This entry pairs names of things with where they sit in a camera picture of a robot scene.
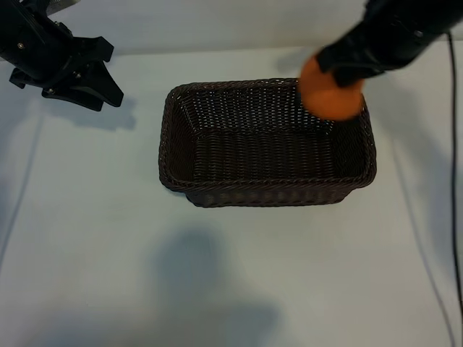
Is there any dark brown wicker basket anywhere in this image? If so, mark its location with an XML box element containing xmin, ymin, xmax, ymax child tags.
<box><xmin>158</xmin><ymin>76</ymin><xmax>378</xmax><ymax>208</ymax></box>

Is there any orange fruit with knob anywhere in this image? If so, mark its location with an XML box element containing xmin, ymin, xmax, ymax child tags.
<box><xmin>299</xmin><ymin>53</ymin><xmax>365</xmax><ymax>122</ymax></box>

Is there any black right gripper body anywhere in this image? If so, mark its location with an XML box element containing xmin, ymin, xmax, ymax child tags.
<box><xmin>338</xmin><ymin>0</ymin><xmax>435</xmax><ymax>72</ymax></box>

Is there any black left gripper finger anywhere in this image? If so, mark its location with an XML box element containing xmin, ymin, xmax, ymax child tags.
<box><xmin>72</xmin><ymin>59</ymin><xmax>125</xmax><ymax>108</ymax></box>
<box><xmin>41</xmin><ymin>85</ymin><xmax>106</xmax><ymax>113</ymax></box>

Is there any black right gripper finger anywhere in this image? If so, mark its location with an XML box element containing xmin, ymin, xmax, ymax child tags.
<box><xmin>317</xmin><ymin>40</ymin><xmax>354</xmax><ymax>73</ymax></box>
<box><xmin>334</xmin><ymin>64</ymin><xmax>384</xmax><ymax>88</ymax></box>

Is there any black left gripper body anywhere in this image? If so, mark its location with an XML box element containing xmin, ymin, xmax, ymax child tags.
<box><xmin>0</xmin><ymin>0</ymin><xmax>115</xmax><ymax>92</ymax></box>

